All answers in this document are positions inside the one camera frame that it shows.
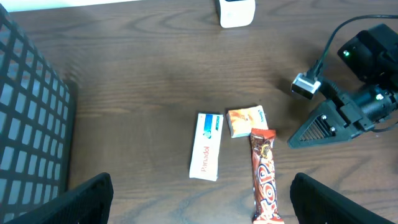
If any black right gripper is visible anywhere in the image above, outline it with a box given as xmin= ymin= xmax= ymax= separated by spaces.
xmin=287 ymin=80 xmax=397 ymax=149

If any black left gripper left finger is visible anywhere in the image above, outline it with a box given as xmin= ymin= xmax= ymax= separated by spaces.
xmin=9 ymin=172 xmax=114 ymax=224

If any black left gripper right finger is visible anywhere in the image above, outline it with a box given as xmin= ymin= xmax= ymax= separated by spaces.
xmin=290 ymin=172 xmax=393 ymax=224

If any red Top chocolate bar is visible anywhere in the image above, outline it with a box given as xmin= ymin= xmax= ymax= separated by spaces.
xmin=250 ymin=128 xmax=284 ymax=224

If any orange tissue pack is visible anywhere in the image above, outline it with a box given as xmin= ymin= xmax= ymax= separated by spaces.
xmin=226 ymin=105 xmax=268 ymax=138

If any white Panadol box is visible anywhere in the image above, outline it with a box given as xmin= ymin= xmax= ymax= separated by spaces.
xmin=189 ymin=113 xmax=223 ymax=182

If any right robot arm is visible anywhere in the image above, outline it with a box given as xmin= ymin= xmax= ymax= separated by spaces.
xmin=287 ymin=24 xmax=397 ymax=149

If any white barcode scanner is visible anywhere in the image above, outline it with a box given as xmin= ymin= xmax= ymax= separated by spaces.
xmin=215 ymin=0 xmax=256 ymax=29

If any grey plastic basket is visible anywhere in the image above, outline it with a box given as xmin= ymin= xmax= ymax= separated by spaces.
xmin=1 ymin=7 xmax=75 ymax=223

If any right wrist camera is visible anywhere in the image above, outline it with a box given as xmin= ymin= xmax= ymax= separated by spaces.
xmin=290 ymin=73 xmax=321 ymax=100

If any black right camera cable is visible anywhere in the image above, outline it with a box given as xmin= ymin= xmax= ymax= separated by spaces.
xmin=306 ymin=14 xmax=398 ymax=82

